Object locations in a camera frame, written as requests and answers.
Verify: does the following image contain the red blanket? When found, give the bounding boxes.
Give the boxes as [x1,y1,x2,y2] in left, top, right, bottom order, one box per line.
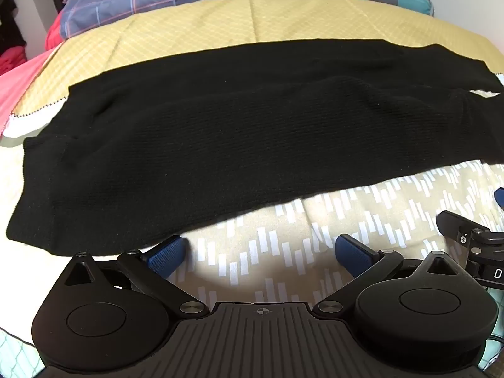
[0,11,67,135]

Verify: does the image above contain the pile of red cloth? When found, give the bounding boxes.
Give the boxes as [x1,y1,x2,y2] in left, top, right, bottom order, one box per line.
[0,45,26,75]

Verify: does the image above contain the beige dashed bed sheet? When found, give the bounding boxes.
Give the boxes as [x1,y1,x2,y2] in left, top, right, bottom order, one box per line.
[0,134,504,363]

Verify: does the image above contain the teal netted cloth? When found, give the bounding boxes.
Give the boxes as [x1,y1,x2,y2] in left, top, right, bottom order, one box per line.
[0,328,45,378]

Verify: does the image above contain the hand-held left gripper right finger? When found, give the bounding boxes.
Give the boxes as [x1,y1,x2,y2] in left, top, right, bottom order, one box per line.
[312,234,462,318]

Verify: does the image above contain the yellow patterned blanket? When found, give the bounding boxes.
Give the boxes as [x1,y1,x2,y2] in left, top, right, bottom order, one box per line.
[11,0,504,123]

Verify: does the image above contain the black knit pants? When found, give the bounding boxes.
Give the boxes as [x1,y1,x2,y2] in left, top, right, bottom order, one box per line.
[6,39,504,256]

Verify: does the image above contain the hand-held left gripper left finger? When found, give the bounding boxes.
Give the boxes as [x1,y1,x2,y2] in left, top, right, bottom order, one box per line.
[59,235,210,318]

